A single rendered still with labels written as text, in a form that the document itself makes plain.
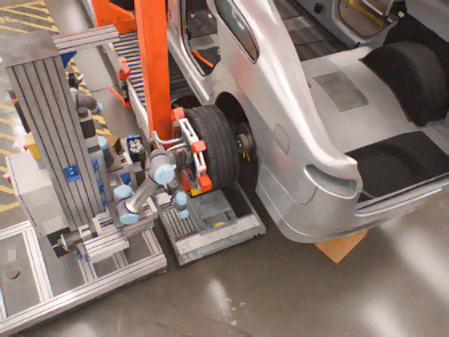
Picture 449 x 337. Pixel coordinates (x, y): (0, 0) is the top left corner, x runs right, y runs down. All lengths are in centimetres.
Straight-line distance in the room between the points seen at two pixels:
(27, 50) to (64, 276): 185
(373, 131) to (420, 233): 121
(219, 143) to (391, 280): 195
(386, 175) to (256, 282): 135
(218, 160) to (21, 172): 127
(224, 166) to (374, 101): 146
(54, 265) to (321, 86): 261
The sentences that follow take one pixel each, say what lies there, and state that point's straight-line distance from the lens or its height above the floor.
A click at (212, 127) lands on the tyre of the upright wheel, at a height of 117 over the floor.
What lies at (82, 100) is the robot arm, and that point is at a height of 145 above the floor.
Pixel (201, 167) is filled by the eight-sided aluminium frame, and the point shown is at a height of 97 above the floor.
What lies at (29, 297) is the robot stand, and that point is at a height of 21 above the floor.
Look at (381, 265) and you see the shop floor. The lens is 396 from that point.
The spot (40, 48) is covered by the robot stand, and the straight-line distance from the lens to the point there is 224.
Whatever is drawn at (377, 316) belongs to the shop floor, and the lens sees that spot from 373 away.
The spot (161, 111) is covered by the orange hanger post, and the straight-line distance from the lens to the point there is 332.
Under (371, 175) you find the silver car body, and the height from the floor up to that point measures 86.
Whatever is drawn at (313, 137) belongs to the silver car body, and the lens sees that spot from 230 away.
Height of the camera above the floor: 321
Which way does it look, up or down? 49 degrees down
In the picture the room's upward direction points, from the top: 5 degrees clockwise
